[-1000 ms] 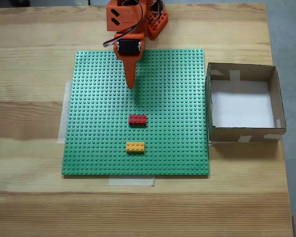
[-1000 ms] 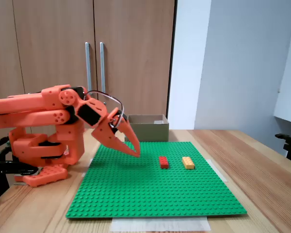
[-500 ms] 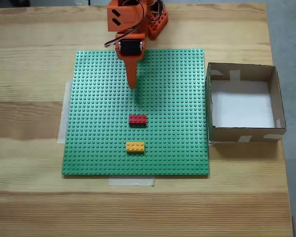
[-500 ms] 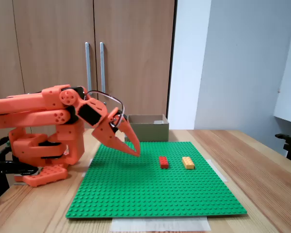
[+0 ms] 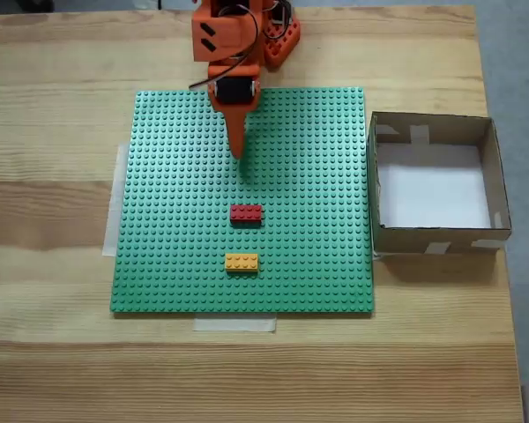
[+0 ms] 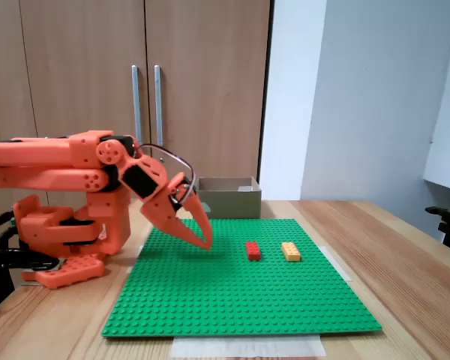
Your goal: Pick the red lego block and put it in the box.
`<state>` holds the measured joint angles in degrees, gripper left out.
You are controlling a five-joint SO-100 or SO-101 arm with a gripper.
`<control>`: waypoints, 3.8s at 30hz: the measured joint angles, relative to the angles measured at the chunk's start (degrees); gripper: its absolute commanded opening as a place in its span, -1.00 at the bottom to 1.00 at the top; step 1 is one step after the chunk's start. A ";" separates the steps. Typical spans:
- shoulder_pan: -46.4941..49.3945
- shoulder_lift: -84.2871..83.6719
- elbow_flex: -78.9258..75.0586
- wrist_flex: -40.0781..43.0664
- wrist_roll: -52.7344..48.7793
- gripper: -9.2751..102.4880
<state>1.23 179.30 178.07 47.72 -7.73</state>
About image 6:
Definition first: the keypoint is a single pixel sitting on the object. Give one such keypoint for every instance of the wooden cabinet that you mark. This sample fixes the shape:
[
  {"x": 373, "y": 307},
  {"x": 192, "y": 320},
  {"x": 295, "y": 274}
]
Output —
[{"x": 78, "y": 75}]

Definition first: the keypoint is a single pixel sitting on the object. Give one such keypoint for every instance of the yellow lego block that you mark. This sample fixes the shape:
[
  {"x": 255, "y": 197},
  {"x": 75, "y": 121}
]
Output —
[{"x": 290, "y": 251}]

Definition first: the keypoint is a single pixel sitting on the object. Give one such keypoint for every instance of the red lego block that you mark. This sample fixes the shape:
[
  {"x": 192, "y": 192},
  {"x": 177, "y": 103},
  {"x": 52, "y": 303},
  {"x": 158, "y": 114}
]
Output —
[{"x": 253, "y": 250}]

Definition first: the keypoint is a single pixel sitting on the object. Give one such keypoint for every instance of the brown cardboard box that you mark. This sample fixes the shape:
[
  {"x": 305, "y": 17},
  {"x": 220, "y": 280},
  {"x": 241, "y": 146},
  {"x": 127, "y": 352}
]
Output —
[{"x": 232, "y": 204}]

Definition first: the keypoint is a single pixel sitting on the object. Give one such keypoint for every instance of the masking tape strip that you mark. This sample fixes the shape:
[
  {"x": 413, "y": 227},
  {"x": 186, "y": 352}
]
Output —
[
  {"x": 133, "y": 268},
  {"x": 247, "y": 347},
  {"x": 339, "y": 266}
]

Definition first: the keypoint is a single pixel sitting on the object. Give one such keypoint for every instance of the black table clamp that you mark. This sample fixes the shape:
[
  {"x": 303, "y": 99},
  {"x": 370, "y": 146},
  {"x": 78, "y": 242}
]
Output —
[{"x": 0, "y": 270}]

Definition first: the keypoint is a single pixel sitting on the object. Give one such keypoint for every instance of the green lego baseplate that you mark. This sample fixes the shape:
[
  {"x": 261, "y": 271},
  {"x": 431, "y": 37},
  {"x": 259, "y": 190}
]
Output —
[{"x": 228, "y": 292}]

